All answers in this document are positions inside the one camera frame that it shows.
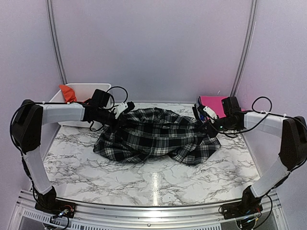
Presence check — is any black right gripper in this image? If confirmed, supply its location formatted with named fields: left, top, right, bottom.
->
left=199, top=115, right=236, bottom=138

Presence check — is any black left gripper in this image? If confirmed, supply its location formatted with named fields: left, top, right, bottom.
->
left=95, top=107, right=131, bottom=132

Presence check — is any black white plaid skirt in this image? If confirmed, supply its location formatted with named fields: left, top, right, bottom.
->
left=93, top=107, right=221, bottom=165

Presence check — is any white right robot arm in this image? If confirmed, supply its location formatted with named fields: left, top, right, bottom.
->
left=199, top=107, right=307, bottom=215

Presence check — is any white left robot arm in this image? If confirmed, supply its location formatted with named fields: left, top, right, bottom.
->
left=10, top=100, right=129, bottom=213

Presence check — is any pink folded garment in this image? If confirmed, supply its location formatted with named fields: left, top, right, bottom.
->
left=196, top=96, right=245, bottom=122

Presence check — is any orange garment in bin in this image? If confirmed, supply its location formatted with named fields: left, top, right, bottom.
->
left=59, top=84, right=81, bottom=103

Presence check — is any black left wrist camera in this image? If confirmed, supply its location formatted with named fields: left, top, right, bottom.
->
left=89, top=89, right=114, bottom=108

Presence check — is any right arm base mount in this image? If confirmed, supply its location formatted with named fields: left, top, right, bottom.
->
left=218, top=201, right=263, bottom=219

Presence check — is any right aluminium corner post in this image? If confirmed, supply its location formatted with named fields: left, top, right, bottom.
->
left=230, top=0, right=258, bottom=96

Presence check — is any aluminium corner post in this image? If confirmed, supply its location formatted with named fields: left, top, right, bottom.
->
left=230, top=0, right=258, bottom=96
left=46, top=0, right=68, bottom=84

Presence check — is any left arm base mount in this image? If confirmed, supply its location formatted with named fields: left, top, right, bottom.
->
left=35, top=199, right=76, bottom=218

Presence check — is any left aluminium corner post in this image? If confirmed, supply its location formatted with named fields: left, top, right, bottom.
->
left=46, top=0, right=68, bottom=84

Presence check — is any aluminium front frame rail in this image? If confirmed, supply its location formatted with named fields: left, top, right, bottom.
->
left=8, top=190, right=289, bottom=230

